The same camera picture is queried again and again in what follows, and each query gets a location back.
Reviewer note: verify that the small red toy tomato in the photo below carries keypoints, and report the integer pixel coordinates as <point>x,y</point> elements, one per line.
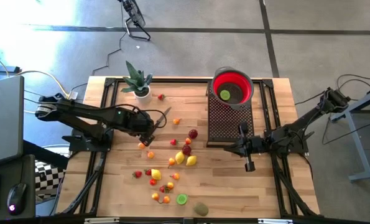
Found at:
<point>153,182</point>

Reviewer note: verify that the black kitchen knife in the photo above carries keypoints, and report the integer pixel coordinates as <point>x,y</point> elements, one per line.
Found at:
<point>165,114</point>

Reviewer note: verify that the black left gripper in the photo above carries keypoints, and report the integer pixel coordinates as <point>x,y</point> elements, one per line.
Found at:
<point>141,124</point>

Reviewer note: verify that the black perforated metal shelf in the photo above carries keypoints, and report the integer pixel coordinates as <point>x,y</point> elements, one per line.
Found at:
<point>228,127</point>

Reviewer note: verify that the grey desk top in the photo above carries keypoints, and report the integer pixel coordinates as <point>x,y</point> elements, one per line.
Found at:
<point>2,121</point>

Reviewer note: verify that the grey metal table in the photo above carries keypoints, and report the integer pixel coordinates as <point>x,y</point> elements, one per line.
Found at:
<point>365,175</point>

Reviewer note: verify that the silver metal bracket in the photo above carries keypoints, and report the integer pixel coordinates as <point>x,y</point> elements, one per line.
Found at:
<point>101,220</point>
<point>275,221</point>

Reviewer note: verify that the potted aloe plant white pot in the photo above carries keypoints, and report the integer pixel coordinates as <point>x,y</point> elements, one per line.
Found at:
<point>138,81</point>

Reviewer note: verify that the yellow toy lemon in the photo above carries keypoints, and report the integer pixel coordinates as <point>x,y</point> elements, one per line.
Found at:
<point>156,174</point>
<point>179,157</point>
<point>191,160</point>

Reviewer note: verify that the dark red toy plum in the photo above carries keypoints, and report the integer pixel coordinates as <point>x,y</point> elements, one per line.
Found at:
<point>193,134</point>

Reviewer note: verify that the dark red toy pomegranate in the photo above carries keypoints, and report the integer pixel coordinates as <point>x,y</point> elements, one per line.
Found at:
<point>186,150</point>

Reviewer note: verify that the brown whole toy kiwi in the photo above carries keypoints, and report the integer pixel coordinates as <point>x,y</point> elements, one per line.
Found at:
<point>201,209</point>

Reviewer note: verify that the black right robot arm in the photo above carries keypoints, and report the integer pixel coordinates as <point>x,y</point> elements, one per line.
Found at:
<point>309,116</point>

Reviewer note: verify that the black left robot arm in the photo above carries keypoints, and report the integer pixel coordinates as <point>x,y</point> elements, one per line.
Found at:
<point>88,113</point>

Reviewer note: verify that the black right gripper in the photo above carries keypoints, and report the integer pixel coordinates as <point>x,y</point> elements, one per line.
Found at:
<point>256,144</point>

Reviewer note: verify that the white yellow power plugs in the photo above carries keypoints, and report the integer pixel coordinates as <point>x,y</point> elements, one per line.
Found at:
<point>73,95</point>

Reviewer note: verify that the black desk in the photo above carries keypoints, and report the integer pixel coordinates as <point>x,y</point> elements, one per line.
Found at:
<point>30,168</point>

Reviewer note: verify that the red grey collapsible colander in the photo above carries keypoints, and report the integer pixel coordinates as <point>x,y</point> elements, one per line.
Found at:
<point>217,84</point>

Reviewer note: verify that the small orange toy fruit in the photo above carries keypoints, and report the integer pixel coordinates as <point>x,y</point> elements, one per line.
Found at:
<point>171,161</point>
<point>170,185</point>
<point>166,199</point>
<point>188,141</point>
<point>141,145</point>
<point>176,121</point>
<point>150,154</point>
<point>175,176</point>
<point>155,196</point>

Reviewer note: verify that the red toy strawberry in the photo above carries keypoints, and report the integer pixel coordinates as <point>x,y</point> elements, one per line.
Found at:
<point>147,172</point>
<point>173,142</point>
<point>161,97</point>
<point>137,174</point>
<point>162,189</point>

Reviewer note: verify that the black white checkered board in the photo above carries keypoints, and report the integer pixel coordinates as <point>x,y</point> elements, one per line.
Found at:
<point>48,179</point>

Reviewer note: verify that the black floor fan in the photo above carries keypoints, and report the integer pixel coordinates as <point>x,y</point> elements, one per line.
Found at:
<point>135,14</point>

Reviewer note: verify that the dark floor power strip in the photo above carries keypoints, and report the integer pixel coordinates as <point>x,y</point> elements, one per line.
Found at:
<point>4,68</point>

